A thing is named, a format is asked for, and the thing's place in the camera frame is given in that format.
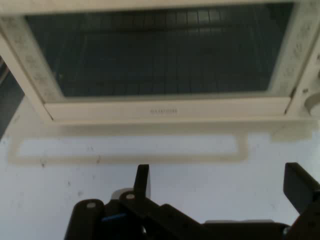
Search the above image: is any metal wire oven rack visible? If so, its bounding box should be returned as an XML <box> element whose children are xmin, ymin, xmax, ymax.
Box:
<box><xmin>79</xmin><ymin>8</ymin><xmax>276</xmax><ymax>94</ymax></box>

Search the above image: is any white glass oven door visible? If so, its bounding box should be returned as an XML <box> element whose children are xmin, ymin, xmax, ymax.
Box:
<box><xmin>0</xmin><ymin>2</ymin><xmax>303</xmax><ymax>166</ymax></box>

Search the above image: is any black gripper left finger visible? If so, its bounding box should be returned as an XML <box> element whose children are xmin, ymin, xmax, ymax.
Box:
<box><xmin>63</xmin><ymin>163</ymin><xmax>201</xmax><ymax>240</ymax></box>

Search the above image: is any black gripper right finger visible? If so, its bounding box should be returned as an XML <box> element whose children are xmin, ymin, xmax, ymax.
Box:
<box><xmin>283</xmin><ymin>161</ymin><xmax>320</xmax><ymax>240</ymax></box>

